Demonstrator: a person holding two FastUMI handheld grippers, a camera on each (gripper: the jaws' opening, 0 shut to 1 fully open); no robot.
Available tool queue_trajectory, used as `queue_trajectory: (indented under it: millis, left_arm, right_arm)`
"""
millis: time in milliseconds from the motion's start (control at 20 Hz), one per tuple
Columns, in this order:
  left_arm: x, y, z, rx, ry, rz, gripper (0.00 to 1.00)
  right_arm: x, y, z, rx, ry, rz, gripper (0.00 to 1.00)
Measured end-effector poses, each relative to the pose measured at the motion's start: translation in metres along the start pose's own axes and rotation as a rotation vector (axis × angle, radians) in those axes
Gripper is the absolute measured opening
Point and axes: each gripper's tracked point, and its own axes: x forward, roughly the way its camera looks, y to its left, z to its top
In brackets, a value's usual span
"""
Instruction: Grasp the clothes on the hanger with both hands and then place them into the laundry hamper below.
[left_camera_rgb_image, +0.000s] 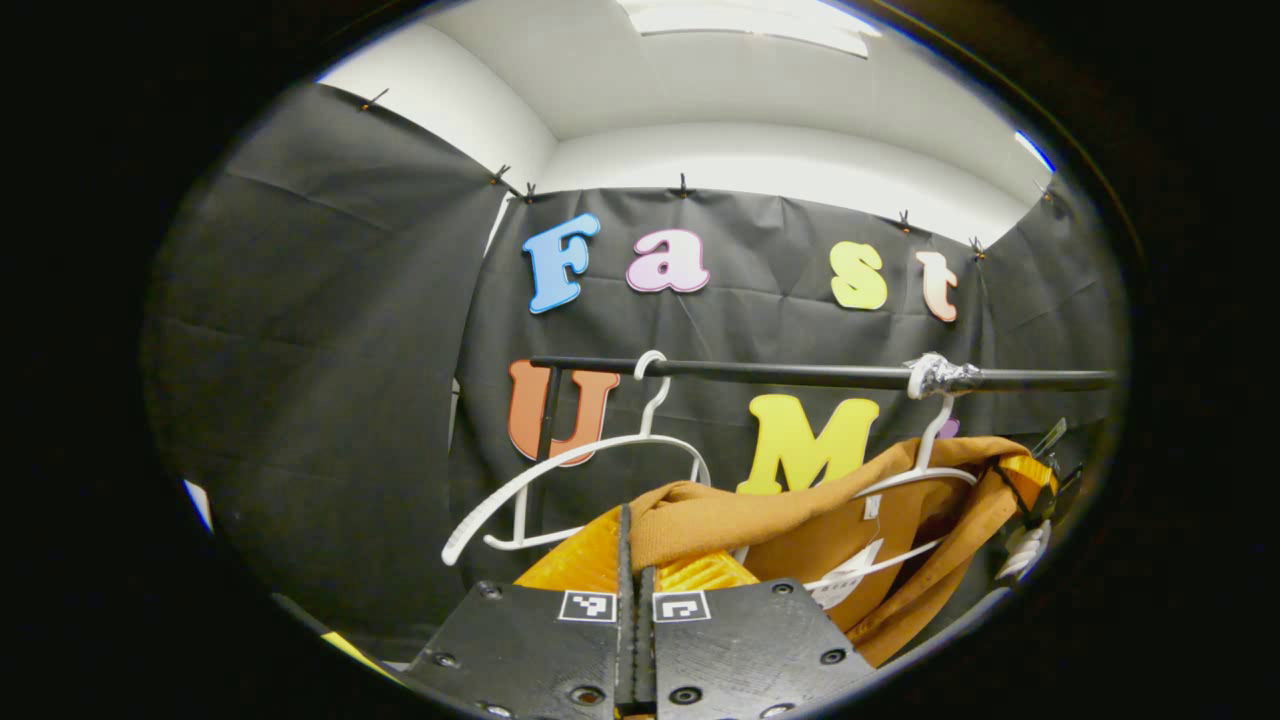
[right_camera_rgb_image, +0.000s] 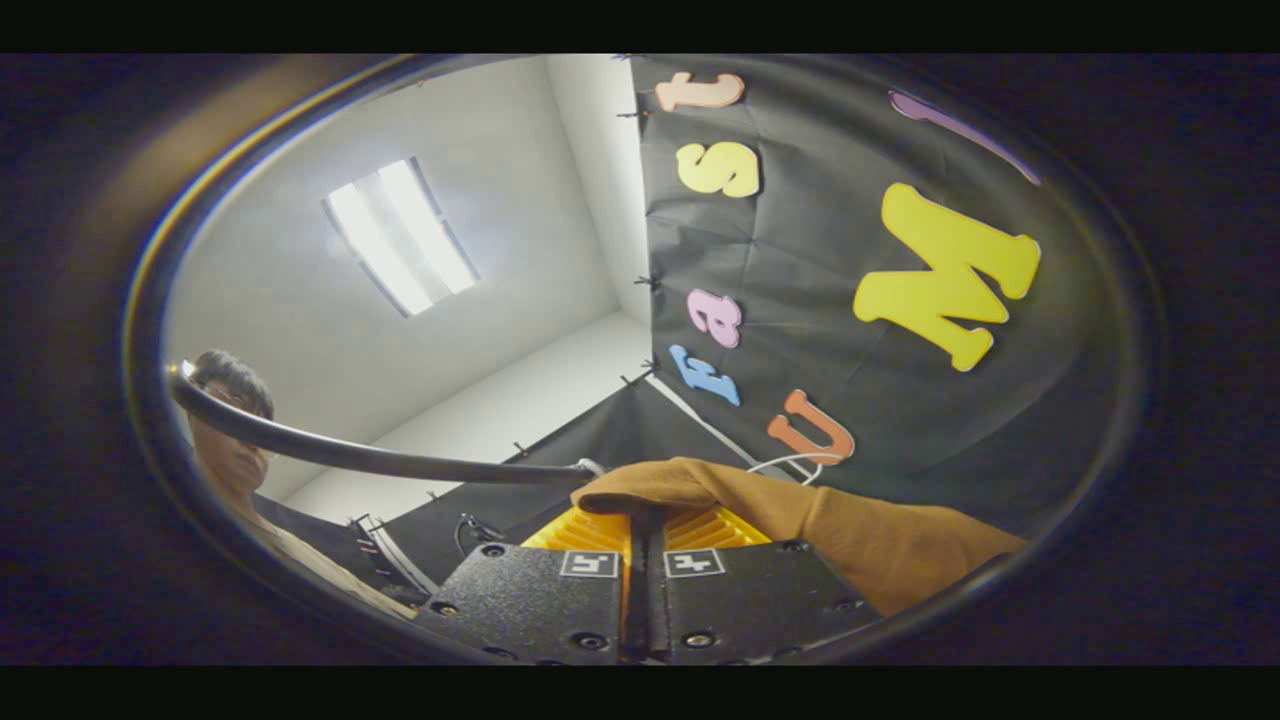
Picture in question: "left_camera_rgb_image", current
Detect brown jacket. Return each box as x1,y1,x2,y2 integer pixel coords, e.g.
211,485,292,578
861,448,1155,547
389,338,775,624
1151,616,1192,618
628,435,1051,669

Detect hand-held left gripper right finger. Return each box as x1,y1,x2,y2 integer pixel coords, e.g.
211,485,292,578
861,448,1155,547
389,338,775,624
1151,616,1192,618
636,548,879,720

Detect silver tape wad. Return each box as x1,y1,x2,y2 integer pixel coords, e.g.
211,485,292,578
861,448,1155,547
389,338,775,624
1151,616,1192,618
904,352,984,399

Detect black rack post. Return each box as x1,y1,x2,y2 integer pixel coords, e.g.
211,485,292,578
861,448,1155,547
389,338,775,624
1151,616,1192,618
533,364,563,543

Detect white plastic hanger with tape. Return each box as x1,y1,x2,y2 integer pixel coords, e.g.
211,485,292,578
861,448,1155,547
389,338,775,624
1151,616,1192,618
735,352,986,593

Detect black backdrop cloth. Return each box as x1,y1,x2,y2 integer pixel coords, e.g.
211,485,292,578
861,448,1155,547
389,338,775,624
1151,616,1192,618
140,82,1131,666

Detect ceiling light panel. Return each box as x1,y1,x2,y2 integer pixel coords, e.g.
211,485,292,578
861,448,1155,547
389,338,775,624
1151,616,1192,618
615,0,886,59

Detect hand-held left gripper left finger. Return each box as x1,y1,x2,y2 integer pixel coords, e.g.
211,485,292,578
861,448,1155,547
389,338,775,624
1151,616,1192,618
400,503,637,720

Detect black clothes rail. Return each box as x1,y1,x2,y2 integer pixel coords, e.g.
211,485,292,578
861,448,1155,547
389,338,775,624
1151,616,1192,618
529,354,1118,393

